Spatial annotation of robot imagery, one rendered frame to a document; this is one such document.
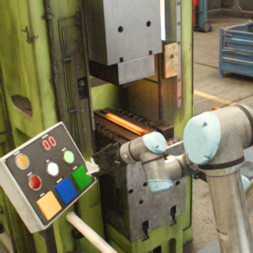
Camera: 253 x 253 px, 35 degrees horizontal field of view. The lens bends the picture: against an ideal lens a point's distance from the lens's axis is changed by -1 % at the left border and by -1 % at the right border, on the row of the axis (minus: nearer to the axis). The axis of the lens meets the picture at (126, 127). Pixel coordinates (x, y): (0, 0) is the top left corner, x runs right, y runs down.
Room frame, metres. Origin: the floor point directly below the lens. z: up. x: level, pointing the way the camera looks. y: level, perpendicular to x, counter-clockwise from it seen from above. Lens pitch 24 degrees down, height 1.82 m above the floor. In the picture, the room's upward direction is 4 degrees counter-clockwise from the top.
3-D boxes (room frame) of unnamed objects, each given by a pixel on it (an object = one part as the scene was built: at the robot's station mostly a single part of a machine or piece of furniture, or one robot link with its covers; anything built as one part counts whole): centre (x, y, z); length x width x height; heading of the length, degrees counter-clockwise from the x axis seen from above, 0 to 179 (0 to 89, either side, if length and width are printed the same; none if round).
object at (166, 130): (1.87, -0.17, 0.95); 0.12 x 0.08 x 0.06; 35
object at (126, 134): (1.89, 0.06, 0.96); 0.42 x 0.20 x 0.09; 35
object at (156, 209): (1.93, 0.02, 0.69); 0.56 x 0.38 x 0.45; 35
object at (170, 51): (2.01, -0.24, 1.27); 0.09 x 0.02 x 0.17; 125
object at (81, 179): (1.35, 0.19, 1.01); 0.07 x 0.05 x 0.07; 150
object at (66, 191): (1.27, 0.24, 1.01); 0.07 x 0.05 x 0.07; 150
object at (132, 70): (1.89, 0.06, 1.32); 0.42 x 0.20 x 0.10; 35
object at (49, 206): (1.18, 0.29, 1.01); 0.07 x 0.05 x 0.07; 150
